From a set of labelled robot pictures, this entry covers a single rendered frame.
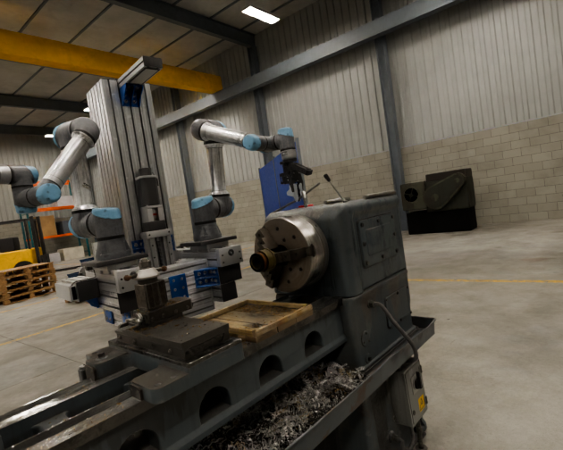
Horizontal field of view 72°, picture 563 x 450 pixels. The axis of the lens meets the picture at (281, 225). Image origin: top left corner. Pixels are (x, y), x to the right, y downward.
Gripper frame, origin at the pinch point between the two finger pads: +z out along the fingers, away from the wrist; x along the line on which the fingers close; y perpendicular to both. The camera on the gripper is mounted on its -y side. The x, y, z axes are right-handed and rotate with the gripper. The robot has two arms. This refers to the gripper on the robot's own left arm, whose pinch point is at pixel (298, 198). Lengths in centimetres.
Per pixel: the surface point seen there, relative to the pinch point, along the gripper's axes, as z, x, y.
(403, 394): 97, -10, -36
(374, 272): 39, -7, -32
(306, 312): 42, 42, -29
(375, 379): 75, 21, -41
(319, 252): 22.5, 26.4, -27.4
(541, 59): -241, -969, 0
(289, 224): 9.9, 32.1, -19.2
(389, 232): 23.0, -24.1, -32.8
